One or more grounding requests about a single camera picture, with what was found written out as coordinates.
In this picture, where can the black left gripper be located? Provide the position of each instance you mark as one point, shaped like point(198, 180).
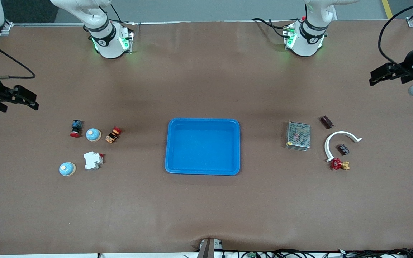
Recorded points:
point(406, 68)

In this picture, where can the maroon electrolytic capacitor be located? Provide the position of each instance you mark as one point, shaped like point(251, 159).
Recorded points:
point(326, 122)
point(343, 149)

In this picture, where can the blue service bell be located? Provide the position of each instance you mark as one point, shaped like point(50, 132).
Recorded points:
point(93, 135)
point(67, 169)

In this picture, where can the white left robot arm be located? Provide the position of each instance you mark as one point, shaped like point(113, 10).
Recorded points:
point(308, 39)

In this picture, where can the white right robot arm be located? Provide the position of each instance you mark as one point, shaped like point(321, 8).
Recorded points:
point(108, 43)

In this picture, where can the blue plastic tray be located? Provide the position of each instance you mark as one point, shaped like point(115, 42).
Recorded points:
point(203, 147)

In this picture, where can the red mushroom emergency stop button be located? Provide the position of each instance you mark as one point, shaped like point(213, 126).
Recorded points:
point(76, 126)

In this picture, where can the white curved plastic clamp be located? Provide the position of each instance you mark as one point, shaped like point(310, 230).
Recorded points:
point(342, 132)

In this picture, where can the white circuit breaker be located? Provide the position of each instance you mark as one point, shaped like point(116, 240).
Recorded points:
point(92, 160)

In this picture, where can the metal mesh power supply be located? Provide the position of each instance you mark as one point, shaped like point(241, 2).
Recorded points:
point(298, 135)

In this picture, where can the brown table mat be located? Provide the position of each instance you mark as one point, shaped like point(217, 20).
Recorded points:
point(206, 215)

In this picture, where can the grey metal table clamp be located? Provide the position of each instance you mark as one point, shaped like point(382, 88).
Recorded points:
point(209, 249)

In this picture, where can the red yellow push button switch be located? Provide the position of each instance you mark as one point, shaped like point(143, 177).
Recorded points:
point(113, 135)

